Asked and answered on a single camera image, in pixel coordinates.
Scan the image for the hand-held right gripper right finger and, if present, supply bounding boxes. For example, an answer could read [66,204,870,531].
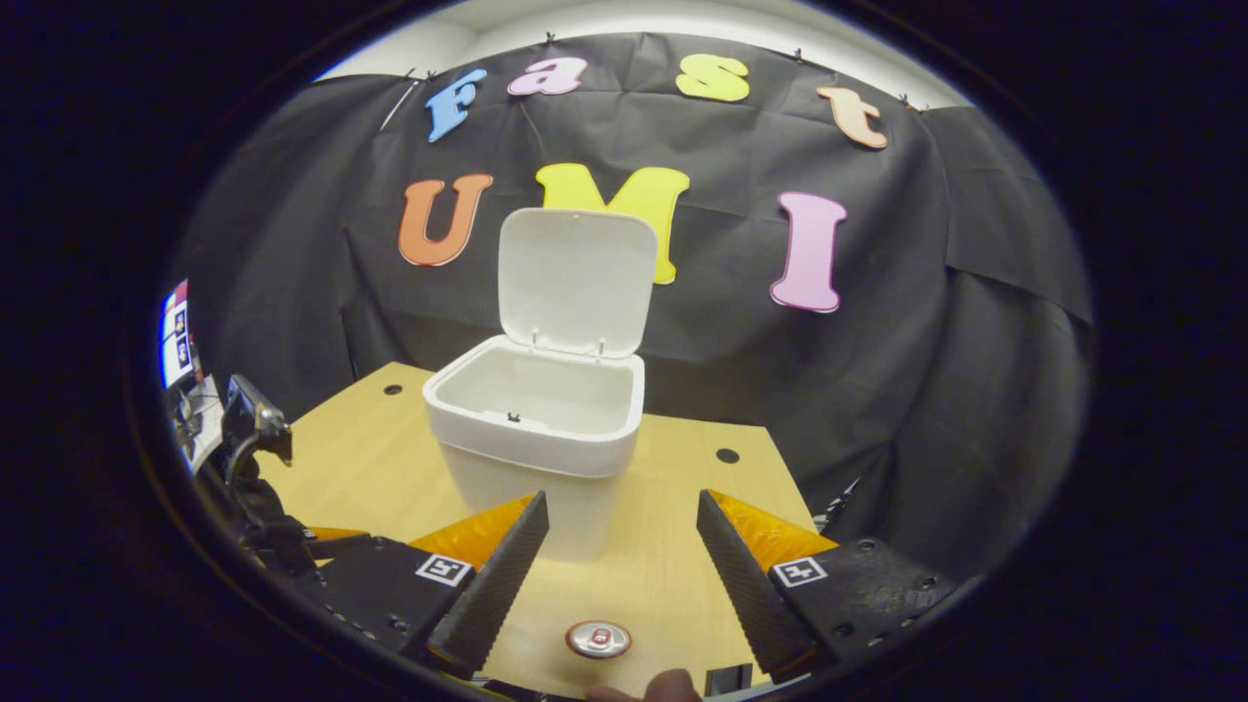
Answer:
[694,489,982,684]

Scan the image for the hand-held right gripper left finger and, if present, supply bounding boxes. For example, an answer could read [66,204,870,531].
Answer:
[292,490,550,681]

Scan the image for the red pop can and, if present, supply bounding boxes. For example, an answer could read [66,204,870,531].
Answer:
[565,620,633,660]

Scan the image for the white desktop garbage bin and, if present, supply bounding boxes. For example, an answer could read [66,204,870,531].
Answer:
[422,207,659,565]

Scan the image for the wooden desktop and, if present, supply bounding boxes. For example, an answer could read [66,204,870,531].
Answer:
[258,361,820,701]

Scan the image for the computer monitor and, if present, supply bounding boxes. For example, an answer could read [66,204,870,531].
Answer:
[161,281,196,389]

